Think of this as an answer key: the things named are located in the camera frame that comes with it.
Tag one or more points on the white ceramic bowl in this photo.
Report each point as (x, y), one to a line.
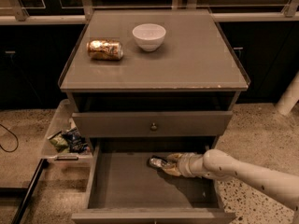
(149, 36)

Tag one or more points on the green snack bag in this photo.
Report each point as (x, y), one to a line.
(59, 142)

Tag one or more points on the gold crushed can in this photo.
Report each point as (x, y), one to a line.
(105, 49)

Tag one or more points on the grey open lower drawer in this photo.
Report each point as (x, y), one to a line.
(124, 189)

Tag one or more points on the black metal floor frame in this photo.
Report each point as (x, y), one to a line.
(20, 197)

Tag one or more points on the grey upper drawer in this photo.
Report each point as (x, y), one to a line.
(131, 116)

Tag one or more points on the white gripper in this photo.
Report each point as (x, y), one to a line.
(186, 164)

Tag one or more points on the silver blue redbull can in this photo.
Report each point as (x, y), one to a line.
(158, 162)

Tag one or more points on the brass drawer knob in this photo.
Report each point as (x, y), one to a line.
(154, 127)

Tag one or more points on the dark blue snack bag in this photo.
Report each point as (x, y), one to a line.
(76, 143)

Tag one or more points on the metal window railing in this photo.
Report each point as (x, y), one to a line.
(80, 11)

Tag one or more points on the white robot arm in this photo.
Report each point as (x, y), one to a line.
(218, 165)

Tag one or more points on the clear plastic storage bin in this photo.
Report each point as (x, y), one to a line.
(63, 121)

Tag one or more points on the grey drawer cabinet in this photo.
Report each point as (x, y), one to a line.
(194, 59)

